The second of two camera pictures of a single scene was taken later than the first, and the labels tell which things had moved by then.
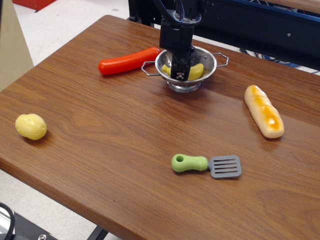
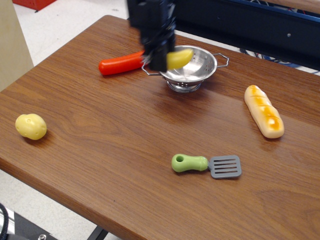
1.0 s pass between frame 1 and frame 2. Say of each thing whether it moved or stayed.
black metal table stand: stayed
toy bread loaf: stayed
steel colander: stayed
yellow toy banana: moved
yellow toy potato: stayed
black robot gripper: moved
